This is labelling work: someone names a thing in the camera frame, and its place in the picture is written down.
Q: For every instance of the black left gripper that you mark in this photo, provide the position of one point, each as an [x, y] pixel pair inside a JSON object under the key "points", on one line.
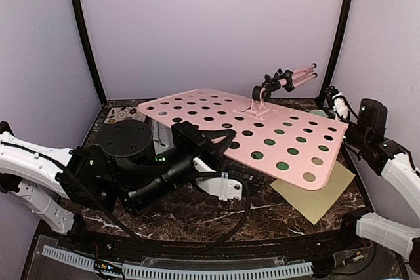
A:
{"points": [[184, 130]]}

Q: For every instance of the pink music stand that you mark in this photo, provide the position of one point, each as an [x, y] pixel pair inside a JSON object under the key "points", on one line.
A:
{"points": [[216, 110]]}

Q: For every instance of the yellow paper sheet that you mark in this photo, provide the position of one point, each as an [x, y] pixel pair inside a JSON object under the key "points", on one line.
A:
{"points": [[313, 205]]}

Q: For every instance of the green paper sheet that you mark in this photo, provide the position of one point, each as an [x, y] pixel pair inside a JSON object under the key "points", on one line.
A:
{"points": [[293, 148]]}

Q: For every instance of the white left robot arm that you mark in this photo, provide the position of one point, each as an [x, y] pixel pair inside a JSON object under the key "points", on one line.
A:
{"points": [[87, 176]]}

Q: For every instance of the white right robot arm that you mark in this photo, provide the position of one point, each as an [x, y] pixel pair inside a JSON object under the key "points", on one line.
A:
{"points": [[394, 163]]}

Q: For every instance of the white metronome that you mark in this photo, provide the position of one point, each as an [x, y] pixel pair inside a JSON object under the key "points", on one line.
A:
{"points": [[162, 136]]}

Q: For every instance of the pale green bowl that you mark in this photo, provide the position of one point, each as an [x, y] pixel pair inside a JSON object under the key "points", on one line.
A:
{"points": [[319, 113]]}

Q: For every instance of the floral patterned coaster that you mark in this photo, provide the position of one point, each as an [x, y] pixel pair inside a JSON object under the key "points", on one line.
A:
{"points": [[124, 113]]}

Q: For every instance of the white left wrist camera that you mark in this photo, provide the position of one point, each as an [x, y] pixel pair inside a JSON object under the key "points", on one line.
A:
{"points": [[218, 184]]}

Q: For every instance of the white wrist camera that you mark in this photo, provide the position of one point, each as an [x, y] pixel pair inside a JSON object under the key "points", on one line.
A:
{"points": [[218, 184], [340, 107]]}

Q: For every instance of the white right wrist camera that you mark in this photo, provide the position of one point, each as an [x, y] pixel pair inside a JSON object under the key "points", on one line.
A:
{"points": [[340, 107]]}

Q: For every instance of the grey cable duct strip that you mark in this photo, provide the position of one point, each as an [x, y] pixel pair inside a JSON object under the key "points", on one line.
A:
{"points": [[156, 268]]}

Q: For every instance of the black front rail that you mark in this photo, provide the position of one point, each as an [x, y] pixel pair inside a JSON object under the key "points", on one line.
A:
{"points": [[317, 247]]}

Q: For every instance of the black right frame post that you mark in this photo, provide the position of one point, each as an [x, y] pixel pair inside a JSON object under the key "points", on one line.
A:
{"points": [[335, 50]]}

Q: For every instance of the black frame post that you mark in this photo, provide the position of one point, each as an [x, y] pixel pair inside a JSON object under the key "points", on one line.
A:
{"points": [[335, 50], [88, 51]]}

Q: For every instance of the black left frame post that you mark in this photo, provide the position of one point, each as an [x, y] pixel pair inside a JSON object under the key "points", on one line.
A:
{"points": [[88, 51]]}

